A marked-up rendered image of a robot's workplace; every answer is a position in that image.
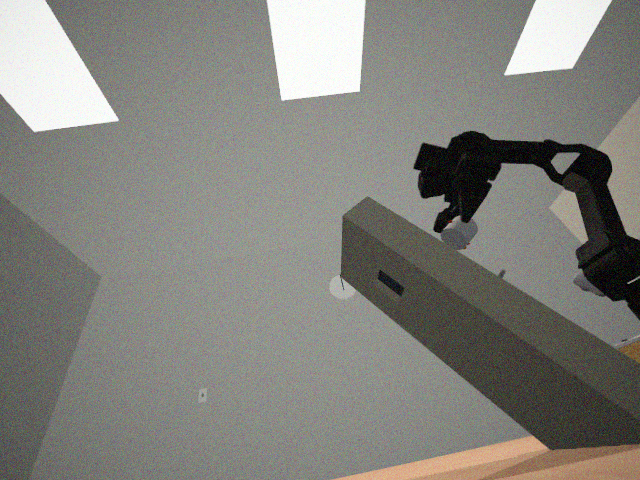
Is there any white cylinder with grey slotted end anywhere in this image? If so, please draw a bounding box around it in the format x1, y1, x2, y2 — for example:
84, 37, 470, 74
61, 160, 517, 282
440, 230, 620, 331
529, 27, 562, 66
441, 216, 478, 250

